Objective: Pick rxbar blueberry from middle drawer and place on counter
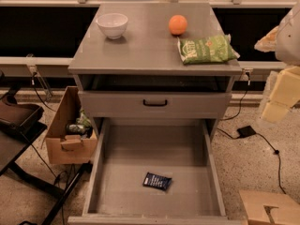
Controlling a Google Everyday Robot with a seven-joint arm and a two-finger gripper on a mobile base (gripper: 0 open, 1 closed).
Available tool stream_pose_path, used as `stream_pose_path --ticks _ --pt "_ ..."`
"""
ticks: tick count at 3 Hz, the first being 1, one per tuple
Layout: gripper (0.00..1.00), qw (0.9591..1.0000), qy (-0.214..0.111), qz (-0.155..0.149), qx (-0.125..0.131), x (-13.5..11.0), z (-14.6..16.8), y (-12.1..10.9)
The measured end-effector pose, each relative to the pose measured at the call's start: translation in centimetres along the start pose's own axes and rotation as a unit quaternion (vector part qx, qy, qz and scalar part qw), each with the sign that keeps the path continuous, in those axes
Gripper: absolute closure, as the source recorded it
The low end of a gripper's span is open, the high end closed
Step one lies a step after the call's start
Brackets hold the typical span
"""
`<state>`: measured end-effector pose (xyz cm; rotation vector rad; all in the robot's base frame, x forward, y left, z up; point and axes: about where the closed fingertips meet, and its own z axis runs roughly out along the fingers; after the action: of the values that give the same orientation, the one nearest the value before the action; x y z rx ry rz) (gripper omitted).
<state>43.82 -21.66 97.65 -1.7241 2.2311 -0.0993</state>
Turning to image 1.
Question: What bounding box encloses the cardboard box bottom right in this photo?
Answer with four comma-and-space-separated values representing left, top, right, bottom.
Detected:
239, 190, 300, 225

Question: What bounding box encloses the black floor cable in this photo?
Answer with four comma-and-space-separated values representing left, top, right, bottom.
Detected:
217, 72, 287, 195

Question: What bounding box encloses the white ceramic bowl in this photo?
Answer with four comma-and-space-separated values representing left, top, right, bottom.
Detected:
97, 13, 128, 39

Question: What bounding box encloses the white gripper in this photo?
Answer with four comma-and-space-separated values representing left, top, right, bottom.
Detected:
261, 66, 300, 124

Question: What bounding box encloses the black power adapter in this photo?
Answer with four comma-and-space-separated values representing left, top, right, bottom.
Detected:
237, 126, 256, 138

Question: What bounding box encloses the brown bag on table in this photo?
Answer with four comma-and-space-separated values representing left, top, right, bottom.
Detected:
0, 95, 44, 134

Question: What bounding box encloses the green packet in box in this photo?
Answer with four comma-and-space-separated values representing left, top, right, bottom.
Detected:
76, 109, 92, 128

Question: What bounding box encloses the dark blue rxbar wrapper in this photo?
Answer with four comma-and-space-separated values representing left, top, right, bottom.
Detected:
142, 172, 172, 191

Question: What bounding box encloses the green chip bag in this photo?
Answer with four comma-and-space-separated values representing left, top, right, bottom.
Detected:
177, 35, 240, 65

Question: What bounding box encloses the black folding table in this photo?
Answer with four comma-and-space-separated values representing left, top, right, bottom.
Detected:
0, 84, 93, 225

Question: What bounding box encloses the green can in box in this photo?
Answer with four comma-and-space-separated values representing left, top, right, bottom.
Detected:
66, 124, 86, 135

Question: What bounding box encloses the black cable left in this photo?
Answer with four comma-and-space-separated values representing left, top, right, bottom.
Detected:
30, 71, 57, 113

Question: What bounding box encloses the open grey drawer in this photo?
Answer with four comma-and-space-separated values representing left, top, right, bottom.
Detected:
68, 118, 241, 225

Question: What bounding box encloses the orange fruit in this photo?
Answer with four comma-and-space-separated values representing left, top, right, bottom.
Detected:
169, 15, 188, 36

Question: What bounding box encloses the grey drawer cabinet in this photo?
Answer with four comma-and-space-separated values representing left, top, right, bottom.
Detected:
68, 2, 241, 134

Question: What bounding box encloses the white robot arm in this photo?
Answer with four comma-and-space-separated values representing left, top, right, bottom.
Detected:
254, 3, 300, 124

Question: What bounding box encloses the cardboard box with items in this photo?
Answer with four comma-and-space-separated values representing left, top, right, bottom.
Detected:
45, 86, 98, 164

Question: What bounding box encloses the closed drawer with black handle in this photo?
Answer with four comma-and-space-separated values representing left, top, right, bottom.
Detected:
79, 91, 232, 119

